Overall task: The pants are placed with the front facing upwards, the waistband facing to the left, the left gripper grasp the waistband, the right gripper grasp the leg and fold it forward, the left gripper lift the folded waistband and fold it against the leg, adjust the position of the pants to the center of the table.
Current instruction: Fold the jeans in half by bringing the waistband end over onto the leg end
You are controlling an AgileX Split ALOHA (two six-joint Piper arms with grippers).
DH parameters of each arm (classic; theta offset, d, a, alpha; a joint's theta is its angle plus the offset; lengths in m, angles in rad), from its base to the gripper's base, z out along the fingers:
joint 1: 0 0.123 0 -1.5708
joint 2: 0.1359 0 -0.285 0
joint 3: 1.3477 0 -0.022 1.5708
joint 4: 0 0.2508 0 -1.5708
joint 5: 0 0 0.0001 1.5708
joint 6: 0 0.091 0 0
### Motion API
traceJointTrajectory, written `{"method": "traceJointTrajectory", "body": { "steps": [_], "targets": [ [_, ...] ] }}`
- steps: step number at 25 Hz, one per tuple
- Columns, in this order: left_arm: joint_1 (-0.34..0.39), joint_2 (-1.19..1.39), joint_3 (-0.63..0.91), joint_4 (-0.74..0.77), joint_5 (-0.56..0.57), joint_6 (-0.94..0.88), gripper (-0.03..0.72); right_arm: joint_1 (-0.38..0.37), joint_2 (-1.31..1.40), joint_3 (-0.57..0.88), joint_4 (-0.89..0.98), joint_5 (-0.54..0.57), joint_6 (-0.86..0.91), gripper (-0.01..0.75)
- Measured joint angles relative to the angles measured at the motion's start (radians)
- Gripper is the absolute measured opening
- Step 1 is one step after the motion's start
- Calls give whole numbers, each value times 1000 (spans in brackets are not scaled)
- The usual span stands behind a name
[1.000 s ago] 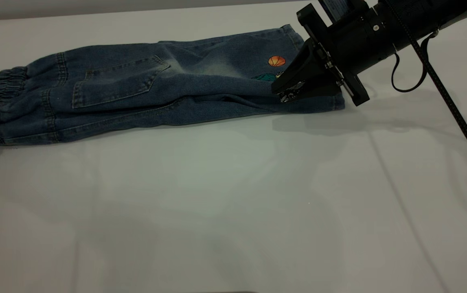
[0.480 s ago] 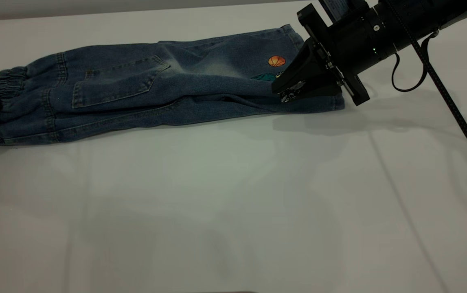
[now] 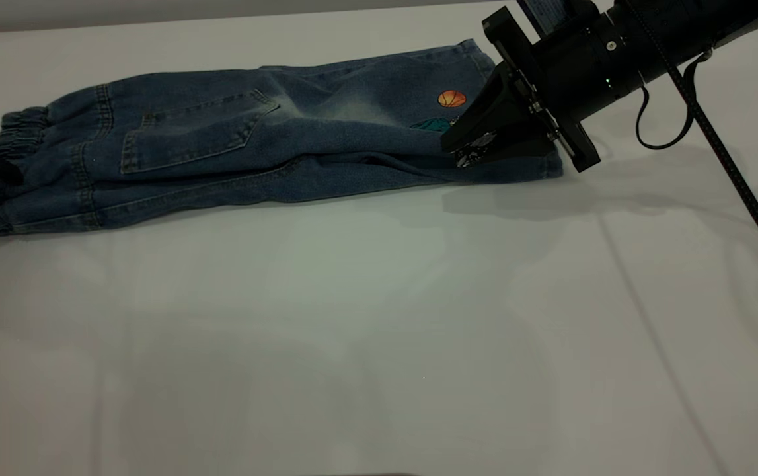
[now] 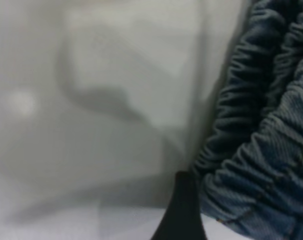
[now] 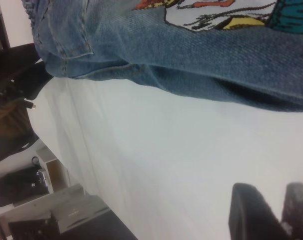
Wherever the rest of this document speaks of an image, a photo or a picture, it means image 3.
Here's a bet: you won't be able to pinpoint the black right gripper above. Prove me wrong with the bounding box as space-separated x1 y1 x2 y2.
441 6 648 174

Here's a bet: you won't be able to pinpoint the blue denim children's pants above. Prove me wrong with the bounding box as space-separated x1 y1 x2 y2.
0 40 564 237

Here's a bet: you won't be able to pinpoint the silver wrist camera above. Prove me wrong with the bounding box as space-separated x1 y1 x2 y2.
517 0 568 35

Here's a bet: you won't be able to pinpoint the black camera bracket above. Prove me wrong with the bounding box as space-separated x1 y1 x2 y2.
564 0 601 24

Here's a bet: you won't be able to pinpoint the thin black cable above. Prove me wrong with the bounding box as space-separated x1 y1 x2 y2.
636 49 714 151

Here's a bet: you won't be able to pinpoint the black braided cable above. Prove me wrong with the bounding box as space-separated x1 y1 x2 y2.
620 0 758 292

